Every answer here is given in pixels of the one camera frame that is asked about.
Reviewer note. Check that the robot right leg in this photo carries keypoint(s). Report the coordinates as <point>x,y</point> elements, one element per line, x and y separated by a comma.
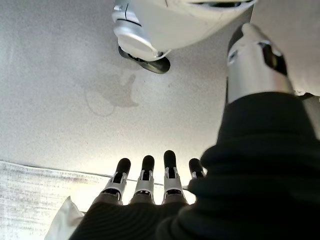
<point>180,25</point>

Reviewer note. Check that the grey streaked rug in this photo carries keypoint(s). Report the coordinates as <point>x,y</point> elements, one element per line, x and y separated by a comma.
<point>25,200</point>

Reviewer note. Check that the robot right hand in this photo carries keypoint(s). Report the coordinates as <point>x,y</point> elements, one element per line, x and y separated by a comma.
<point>250,175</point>

